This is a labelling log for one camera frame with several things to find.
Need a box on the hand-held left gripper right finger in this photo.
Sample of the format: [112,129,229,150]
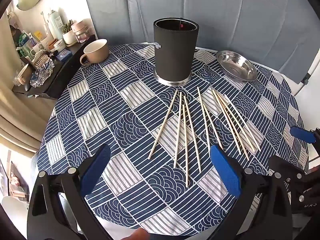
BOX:
[210,144,292,240]

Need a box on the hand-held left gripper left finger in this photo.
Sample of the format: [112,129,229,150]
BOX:
[27,144,113,240]

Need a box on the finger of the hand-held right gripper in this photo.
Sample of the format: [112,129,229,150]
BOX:
[269,155,310,198]
[290,126,320,145]

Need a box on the light wooden chopstick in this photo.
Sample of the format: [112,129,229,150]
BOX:
[174,92,182,168]
[183,95,202,173]
[182,104,189,187]
[148,89,178,160]

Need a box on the row of wooden chopsticks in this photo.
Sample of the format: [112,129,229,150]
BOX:
[197,87,257,161]

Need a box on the black cylindrical utensil holder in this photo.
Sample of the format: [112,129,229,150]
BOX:
[153,18,199,87]

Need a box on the person's left hand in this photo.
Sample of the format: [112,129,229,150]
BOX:
[124,227,152,240]

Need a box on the blue white patterned tablecloth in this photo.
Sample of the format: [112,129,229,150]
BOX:
[37,44,309,240]

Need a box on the white board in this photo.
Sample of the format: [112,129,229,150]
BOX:
[294,52,320,98]

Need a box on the beige curtain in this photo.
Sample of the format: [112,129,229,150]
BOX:
[0,79,60,152]

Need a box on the stainless steel dish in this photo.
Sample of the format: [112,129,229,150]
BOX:
[216,50,258,82]

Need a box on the black side shelf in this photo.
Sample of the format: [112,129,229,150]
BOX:
[12,38,97,101]

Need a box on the crumpled silver foil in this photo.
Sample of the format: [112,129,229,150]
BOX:
[30,60,54,88]

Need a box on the beige ceramic mug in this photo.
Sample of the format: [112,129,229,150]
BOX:
[80,39,110,66]

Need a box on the small blue box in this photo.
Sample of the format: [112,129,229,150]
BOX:
[55,49,73,62]

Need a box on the tan cup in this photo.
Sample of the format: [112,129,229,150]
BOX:
[17,64,33,85]

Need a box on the white mug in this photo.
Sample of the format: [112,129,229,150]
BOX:
[37,37,54,53]

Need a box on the white pot with succulent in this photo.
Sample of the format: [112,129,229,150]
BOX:
[62,20,77,46]

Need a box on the grey-blue fabric backdrop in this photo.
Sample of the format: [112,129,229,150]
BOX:
[81,0,320,73]

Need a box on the pink lidded jar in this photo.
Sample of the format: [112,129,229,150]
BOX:
[72,21,90,43]

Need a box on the green carton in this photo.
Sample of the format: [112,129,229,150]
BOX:
[18,31,32,57]

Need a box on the pale green bottle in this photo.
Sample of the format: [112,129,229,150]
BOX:
[48,10,63,40]

